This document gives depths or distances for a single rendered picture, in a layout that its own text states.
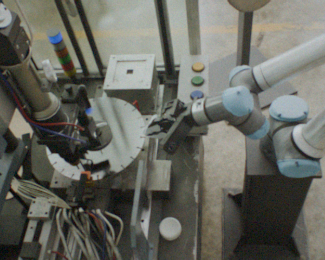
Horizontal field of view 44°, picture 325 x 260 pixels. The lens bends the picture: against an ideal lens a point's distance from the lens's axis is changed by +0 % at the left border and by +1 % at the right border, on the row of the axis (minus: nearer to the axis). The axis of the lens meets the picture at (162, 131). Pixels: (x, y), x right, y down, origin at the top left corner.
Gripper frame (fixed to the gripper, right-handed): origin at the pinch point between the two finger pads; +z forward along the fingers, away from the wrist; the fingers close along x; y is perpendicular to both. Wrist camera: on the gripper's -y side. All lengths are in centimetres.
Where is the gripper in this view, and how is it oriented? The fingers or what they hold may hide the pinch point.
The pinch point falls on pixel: (145, 134)
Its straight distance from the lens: 122.3
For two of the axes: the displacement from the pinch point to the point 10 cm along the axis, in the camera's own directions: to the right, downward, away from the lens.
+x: -6.4, -5.6, -5.2
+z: -7.3, 2.1, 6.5
